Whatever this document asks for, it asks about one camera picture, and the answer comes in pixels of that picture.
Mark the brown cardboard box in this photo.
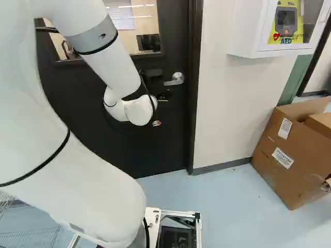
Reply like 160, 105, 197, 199
251, 96, 331, 211

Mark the white wall cabinet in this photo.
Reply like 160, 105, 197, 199
227, 0, 331, 59

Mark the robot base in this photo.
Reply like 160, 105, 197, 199
0, 191, 202, 248

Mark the black door with window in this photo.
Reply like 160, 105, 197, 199
34, 0, 191, 179

